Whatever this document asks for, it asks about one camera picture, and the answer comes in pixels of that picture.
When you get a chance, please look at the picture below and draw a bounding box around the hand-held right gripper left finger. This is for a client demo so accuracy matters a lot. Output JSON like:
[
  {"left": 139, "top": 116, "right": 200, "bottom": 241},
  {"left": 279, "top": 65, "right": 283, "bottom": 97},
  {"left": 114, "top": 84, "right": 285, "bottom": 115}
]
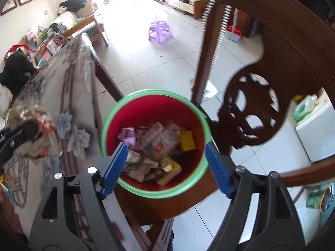
[{"left": 29, "top": 141, "right": 131, "bottom": 251}]

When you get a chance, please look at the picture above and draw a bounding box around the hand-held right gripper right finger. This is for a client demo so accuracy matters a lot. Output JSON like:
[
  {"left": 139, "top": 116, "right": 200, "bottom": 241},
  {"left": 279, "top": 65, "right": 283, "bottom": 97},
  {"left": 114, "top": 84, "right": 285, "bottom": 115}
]
[{"left": 205, "top": 141, "right": 305, "bottom": 251}]

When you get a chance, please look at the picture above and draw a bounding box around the brown snack wrapper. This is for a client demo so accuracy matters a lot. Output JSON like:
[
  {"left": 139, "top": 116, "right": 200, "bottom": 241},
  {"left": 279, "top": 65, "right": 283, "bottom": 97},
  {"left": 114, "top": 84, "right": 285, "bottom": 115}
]
[{"left": 6, "top": 104, "right": 62, "bottom": 159}]

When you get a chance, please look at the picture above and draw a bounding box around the yellow medicine box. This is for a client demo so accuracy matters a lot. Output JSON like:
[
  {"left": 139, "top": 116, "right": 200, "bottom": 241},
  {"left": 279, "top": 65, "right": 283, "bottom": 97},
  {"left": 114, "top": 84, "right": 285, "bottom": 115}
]
[{"left": 156, "top": 156, "right": 183, "bottom": 186}]

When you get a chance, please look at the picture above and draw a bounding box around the red bucket with green rim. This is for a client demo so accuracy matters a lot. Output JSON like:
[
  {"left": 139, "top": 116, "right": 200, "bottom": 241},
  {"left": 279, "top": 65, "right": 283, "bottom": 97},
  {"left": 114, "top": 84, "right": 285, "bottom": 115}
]
[{"left": 100, "top": 89, "right": 211, "bottom": 199}]

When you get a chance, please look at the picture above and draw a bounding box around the white cloth bag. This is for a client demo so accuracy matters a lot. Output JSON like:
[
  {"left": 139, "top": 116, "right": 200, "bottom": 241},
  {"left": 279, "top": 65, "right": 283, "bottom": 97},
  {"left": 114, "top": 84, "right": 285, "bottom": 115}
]
[{"left": 0, "top": 85, "right": 14, "bottom": 114}]

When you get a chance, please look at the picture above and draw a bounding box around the black bag on chair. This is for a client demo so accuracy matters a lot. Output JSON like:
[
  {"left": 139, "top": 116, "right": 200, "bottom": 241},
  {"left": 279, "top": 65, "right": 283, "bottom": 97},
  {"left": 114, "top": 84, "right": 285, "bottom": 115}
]
[{"left": 0, "top": 55, "right": 35, "bottom": 95}]

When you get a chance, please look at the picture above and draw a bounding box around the white paper scrap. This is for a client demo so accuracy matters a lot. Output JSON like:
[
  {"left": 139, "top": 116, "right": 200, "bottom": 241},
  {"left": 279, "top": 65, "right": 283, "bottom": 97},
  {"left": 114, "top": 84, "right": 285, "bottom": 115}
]
[{"left": 202, "top": 82, "right": 218, "bottom": 99}]

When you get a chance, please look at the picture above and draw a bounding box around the red bag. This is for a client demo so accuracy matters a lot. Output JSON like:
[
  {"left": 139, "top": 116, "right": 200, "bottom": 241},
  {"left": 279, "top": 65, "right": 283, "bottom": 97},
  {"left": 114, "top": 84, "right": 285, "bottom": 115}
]
[{"left": 4, "top": 44, "right": 33, "bottom": 61}]

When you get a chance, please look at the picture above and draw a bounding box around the book rack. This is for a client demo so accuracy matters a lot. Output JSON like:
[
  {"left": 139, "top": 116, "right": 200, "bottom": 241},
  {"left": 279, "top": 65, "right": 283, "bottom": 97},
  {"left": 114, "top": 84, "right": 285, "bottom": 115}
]
[{"left": 24, "top": 24, "right": 71, "bottom": 69}]

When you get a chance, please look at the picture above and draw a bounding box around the white cabinet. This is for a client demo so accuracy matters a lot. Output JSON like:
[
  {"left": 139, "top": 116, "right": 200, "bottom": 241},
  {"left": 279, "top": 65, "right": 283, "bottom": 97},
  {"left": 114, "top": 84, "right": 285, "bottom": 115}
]
[{"left": 295, "top": 101, "right": 335, "bottom": 163}]

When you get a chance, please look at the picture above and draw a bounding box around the green container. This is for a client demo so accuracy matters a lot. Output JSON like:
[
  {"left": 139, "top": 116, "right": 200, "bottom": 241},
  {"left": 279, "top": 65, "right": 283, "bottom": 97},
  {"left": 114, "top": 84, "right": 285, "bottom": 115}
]
[{"left": 306, "top": 185, "right": 334, "bottom": 212}]

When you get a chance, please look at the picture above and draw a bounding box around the green and white detergent bottle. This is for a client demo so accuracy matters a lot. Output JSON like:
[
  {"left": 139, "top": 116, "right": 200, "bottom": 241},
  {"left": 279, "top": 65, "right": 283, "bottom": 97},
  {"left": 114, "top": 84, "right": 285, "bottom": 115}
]
[{"left": 293, "top": 94, "right": 319, "bottom": 122}]

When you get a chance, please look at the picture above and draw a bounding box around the wooden sofa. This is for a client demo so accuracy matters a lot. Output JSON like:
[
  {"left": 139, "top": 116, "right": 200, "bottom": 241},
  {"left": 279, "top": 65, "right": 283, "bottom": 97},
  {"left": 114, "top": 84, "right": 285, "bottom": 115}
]
[{"left": 56, "top": 4, "right": 109, "bottom": 48}]

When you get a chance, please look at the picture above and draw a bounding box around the red dustpan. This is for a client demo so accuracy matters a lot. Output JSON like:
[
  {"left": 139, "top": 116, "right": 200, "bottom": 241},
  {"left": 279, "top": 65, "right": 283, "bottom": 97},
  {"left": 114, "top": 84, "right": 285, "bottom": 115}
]
[{"left": 225, "top": 25, "right": 244, "bottom": 42}]

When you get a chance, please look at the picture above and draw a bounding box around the panda plush toy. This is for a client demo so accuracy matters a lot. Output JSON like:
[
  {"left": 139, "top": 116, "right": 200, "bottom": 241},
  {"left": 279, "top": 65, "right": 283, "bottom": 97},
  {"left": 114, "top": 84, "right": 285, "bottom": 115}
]
[{"left": 59, "top": 0, "right": 88, "bottom": 14}]

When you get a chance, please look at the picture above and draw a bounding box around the purple plastic stool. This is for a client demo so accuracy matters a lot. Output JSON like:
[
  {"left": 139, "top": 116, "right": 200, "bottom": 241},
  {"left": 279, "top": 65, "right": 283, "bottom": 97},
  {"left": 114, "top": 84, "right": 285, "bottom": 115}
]
[{"left": 148, "top": 20, "right": 173, "bottom": 45}]

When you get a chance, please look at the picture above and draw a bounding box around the carved wooden chair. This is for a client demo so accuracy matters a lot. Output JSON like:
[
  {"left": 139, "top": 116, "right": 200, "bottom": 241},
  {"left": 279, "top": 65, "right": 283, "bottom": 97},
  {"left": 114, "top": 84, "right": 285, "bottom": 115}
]
[{"left": 115, "top": 0, "right": 335, "bottom": 251}]

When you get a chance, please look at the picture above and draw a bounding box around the long television cabinet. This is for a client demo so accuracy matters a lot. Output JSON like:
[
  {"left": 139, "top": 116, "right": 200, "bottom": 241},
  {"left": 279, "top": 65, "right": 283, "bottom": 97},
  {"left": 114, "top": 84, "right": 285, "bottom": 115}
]
[{"left": 153, "top": 0, "right": 210, "bottom": 19}]

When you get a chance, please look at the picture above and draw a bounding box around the white bead string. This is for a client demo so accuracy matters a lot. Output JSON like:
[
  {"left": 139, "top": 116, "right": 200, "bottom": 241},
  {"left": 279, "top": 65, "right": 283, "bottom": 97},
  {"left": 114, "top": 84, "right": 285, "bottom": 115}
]
[{"left": 201, "top": 0, "right": 232, "bottom": 66}]

